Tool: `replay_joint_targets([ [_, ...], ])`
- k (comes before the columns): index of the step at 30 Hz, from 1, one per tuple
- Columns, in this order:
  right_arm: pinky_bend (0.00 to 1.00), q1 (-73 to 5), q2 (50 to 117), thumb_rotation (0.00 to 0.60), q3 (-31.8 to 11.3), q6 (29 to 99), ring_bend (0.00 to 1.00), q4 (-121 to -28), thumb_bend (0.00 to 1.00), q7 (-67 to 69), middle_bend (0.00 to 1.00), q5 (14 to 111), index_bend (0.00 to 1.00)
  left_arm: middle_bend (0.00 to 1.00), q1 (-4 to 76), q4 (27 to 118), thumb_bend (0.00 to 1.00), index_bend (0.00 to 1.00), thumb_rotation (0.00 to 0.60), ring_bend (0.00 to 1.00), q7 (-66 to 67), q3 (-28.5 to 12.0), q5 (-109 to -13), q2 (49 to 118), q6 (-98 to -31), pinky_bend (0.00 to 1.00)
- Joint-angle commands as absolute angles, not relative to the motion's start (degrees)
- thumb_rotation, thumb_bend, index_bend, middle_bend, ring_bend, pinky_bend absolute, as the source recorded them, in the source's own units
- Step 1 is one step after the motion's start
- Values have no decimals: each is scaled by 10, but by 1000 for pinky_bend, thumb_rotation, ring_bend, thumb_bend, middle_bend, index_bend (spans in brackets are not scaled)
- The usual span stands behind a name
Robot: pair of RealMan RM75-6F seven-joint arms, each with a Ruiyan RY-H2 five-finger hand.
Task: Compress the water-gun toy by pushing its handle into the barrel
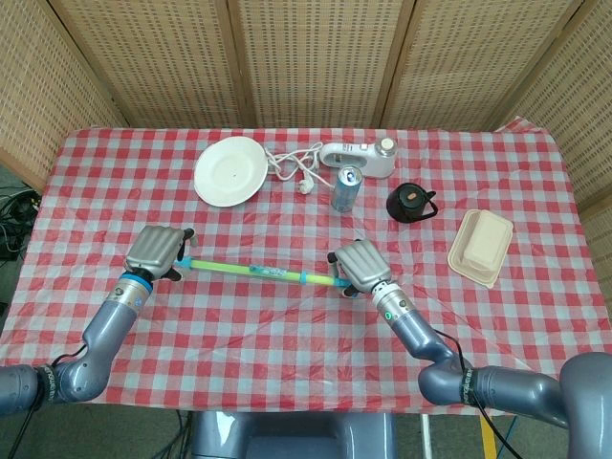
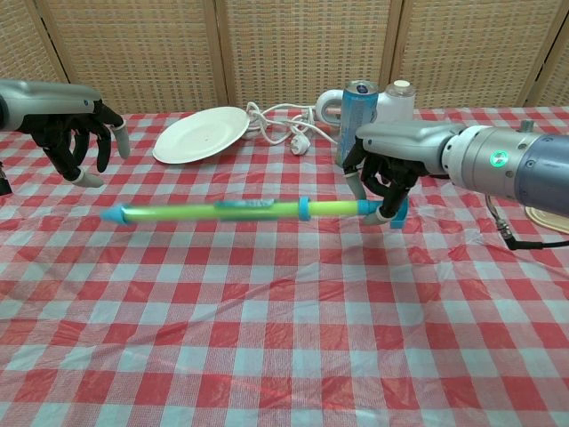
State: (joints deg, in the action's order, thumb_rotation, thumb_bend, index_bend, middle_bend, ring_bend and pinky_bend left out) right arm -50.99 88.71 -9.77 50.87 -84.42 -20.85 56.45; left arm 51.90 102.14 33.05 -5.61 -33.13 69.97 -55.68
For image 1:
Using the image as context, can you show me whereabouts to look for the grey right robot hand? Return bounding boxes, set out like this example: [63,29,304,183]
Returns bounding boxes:
[327,239,393,297]

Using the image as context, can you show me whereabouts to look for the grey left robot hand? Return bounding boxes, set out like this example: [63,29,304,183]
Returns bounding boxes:
[124,226,197,283]

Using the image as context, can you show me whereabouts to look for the long water squirt pump toy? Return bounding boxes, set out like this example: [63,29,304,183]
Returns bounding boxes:
[174,255,358,298]

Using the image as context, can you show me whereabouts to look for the blue drink can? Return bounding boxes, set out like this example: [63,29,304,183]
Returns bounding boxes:
[331,165,362,213]

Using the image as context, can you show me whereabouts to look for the black kettle lid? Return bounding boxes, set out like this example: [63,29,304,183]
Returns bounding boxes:
[385,182,440,225]

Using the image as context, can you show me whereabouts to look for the white handheld appliance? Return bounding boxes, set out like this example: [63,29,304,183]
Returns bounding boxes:
[318,137,398,180]

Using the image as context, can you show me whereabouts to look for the white round plate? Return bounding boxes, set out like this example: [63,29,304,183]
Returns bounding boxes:
[193,136,267,208]

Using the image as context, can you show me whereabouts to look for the beige lidded food container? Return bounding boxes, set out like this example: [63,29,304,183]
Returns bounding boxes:
[447,208,515,290]

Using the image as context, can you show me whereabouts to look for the red white checkered tablecloth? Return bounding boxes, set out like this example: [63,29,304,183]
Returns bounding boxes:
[0,117,612,413]

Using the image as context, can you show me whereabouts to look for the grey robot torso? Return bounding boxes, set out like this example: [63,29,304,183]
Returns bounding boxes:
[190,410,398,459]

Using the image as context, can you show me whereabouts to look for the woven folding screen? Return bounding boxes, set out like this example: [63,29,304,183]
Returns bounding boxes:
[0,0,612,211]

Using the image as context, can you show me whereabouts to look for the white power cable with plug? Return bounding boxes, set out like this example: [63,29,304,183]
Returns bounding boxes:
[262,142,336,196]

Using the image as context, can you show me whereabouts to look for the black floor cables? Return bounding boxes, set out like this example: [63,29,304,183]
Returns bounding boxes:
[0,179,42,262]

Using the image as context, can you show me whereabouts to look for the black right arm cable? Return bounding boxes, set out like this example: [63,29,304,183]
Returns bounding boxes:
[432,329,515,459]

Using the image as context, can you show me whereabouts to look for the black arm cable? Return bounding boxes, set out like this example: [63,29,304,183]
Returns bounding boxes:
[432,329,515,459]
[4,351,87,459]

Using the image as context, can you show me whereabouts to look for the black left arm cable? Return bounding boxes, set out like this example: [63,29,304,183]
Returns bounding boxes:
[4,351,87,459]

